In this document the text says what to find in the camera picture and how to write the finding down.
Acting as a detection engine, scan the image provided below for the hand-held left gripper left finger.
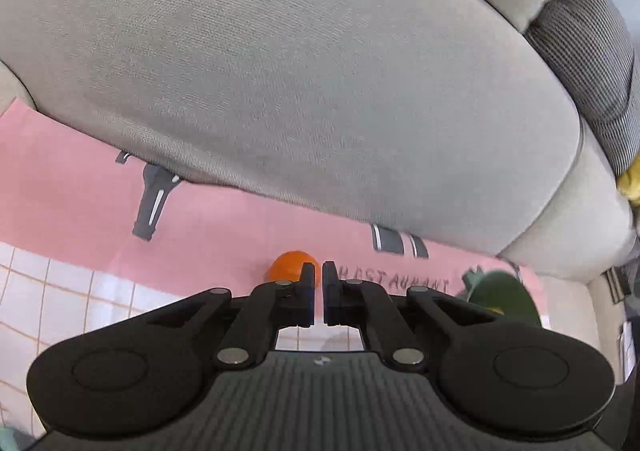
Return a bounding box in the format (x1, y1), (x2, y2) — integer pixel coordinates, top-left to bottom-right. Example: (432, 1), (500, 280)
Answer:
(135, 261), (317, 367)

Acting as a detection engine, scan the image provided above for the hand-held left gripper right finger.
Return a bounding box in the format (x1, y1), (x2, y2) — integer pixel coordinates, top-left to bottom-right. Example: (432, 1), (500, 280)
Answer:
(322, 261), (501, 367)

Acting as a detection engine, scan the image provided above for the orange mandarin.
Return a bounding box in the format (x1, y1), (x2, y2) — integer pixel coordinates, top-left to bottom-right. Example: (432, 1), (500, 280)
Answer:
(267, 251), (321, 284)

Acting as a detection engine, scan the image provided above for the green perforated colander bowl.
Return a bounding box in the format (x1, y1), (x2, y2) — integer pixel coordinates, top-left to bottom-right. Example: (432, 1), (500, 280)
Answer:
(460, 267), (543, 329)

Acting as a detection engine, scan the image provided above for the pink and white printed cloth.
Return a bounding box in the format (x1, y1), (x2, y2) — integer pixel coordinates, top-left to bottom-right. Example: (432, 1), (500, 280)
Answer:
(0, 98), (551, 437)

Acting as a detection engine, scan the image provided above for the dark flat object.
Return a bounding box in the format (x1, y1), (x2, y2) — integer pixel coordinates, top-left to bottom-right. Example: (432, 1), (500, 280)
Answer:
(604, 267), (628, 304)

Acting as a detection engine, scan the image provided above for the yellow object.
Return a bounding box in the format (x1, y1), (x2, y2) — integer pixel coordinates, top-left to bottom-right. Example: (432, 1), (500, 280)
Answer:
(616, 166), (640, 208)

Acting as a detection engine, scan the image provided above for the grey striped pillow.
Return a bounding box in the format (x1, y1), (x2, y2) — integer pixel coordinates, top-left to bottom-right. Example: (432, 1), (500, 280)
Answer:
(522, 0), (640, 176)

